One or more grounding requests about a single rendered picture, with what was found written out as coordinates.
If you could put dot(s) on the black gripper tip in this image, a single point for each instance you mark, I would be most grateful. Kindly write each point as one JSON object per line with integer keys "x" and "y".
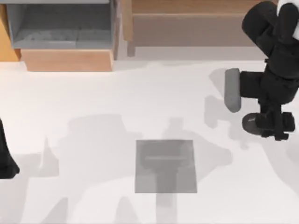
{"x": 5, "y": 161}

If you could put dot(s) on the wooden cupboard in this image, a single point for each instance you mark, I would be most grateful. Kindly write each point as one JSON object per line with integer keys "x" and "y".
{"x": 7, "y": 44}

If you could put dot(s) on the pale wooden drawer front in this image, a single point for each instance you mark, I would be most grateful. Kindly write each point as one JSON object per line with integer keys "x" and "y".
{"x": 67, "y": 60}

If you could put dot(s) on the wooden open shelf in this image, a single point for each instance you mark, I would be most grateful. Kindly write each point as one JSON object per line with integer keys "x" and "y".
{"x": 187, "y": 25}

